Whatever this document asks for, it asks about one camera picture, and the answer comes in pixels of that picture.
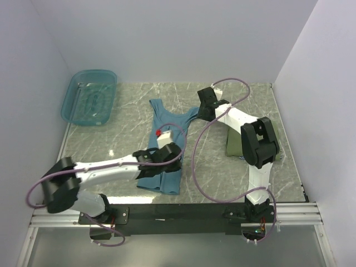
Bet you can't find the aluminium extrusion frame rail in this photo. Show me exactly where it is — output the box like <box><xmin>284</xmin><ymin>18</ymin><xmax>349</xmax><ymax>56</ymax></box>
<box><xmin>16</xmin><ymin>125</ymin><xmax>334</xmax><ymax>267</ymax></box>

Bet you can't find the blue white striped tank top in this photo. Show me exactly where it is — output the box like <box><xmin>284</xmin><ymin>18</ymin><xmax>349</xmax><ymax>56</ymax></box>
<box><xmin>236</xmin><ymin>151</ymin><xmax>283</xmax><ymax>161</ymax></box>

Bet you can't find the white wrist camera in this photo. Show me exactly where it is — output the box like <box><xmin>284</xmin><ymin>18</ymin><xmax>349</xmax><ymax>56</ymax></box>
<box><xmin>156</xmin><ymin>129</ymin><xmax>174</xmax><ymax>149</ymax></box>
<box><xmin>211</xmin><ymin>85</ymin><xmax>223</xmax><ymax>101</ymax></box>

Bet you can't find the purple cable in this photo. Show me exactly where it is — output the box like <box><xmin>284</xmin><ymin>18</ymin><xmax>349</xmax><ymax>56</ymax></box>
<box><xmin>192</xmin><ymin>77</ymin><xmax>278</xmax><ymax>244</ymax></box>
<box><xmin>26</xmin><ymin>123</ymin><xmax>187</xmax><ymax>247</ymax></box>

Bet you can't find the olive green tank top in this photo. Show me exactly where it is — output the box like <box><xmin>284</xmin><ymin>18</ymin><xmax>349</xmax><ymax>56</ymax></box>
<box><xmin>226</xmin><ymin>121</ymin><xmax>283</xmax><ymax>157</ymax></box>

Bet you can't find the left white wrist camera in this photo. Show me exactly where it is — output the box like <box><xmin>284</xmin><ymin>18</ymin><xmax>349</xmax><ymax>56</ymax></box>
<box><xmin>156</xmin><ymin>129</ymin><xmax>174</xmax><ymax>149</ymax></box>

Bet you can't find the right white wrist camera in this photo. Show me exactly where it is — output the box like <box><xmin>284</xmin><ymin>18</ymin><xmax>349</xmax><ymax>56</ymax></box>
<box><xmin>211</xmin><ymin>85</ymin><xmax>223</xmax><ymax>101</ymax></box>

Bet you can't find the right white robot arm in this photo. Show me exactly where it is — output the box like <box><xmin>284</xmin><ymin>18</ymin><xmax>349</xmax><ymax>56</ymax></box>
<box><xmin>197</xmin><ymin>87</ymin><xmax>280</xmax><ymax>222</ymax></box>

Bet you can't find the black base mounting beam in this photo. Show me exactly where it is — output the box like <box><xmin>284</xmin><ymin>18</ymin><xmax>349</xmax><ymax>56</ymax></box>
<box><xmin>77</xmin><ymin>202</ymin><xmax>279</xmax><ymax>240</ymax></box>

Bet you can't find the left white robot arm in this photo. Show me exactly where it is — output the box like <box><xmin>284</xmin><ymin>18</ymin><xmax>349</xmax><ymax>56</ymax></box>
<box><xmin>41</xmin><ymin>142</ymin><xmax>182</xmax><ymax>224</ymax></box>

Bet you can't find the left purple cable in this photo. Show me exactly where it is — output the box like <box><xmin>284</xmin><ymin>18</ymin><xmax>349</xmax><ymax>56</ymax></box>
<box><xmin>26</xmin><ymin>123</ymin><xmax>187</xmax><ymax>247</ymax></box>

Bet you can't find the teal plastic laundry basket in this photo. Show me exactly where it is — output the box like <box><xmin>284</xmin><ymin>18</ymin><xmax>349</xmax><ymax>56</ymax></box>
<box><xmin>61</xmin><ymin>70</ymin><xmax>117</xmax><ymax>126</ymax></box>

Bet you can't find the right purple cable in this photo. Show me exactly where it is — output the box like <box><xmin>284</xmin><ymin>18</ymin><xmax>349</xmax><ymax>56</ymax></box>
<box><xmin>192</xmin><ymin>77</ymin><xmax>278</xmax><ymax>244</ymax></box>

